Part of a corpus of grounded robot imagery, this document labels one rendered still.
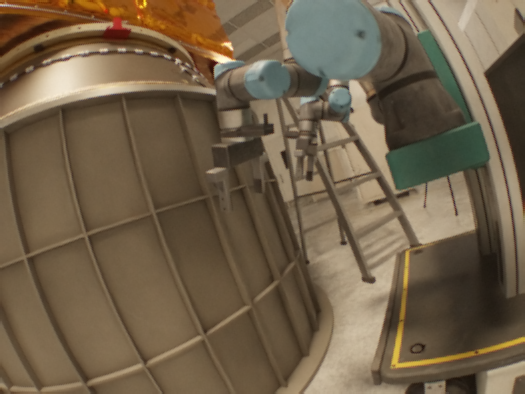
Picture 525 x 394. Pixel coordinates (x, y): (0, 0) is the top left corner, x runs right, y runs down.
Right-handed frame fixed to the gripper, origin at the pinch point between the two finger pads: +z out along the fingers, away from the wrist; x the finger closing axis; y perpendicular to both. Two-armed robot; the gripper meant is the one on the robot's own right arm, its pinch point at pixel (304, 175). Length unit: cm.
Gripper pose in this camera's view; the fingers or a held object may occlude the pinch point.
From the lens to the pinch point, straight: 100.7
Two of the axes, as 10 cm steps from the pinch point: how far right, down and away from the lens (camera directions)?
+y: 8.9, 1.0, -4.4
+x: 4.4, -0.2, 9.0
